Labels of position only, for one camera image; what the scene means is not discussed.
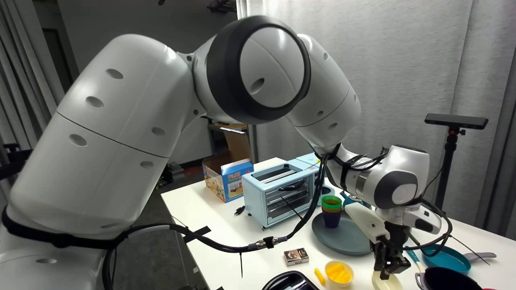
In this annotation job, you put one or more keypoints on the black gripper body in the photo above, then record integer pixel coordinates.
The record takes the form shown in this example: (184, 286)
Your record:
(393, 247)

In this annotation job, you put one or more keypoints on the black camera on stand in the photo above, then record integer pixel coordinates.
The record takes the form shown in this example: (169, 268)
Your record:
(454, 126)

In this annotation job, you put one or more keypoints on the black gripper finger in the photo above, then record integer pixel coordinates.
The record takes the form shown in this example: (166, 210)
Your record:
(380, 266)
(400, 265)

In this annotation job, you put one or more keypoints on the small brown card box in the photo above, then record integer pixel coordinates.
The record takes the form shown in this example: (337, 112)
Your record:
(295, 257)

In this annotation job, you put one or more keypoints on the cream plastic bowl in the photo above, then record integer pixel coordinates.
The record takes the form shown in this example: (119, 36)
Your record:
(338, 274)
(385, 284)

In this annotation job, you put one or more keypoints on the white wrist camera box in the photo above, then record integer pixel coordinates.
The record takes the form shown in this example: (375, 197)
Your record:
(367, 223)

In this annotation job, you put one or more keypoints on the blue cardboard box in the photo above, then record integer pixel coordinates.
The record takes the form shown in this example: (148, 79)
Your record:
(222, 176)

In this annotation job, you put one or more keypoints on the light blue toaster oven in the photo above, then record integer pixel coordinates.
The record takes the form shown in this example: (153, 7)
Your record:
(280, 192)

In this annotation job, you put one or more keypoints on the black bowl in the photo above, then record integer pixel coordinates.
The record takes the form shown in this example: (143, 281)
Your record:
(446, 279)

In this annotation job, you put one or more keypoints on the black tray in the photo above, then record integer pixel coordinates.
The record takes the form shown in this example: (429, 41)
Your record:
(290, 281)

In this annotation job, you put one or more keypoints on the teal handled utensil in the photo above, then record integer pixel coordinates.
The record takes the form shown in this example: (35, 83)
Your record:
(412, 257)

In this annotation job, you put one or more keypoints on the teal frying pan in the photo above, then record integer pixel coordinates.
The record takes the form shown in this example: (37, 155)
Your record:
(448, 258)

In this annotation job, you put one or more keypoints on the grey round plate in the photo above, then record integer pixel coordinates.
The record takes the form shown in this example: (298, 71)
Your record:
(345, 239)

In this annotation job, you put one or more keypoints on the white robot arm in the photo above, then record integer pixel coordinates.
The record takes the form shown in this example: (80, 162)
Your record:
(105, 147)

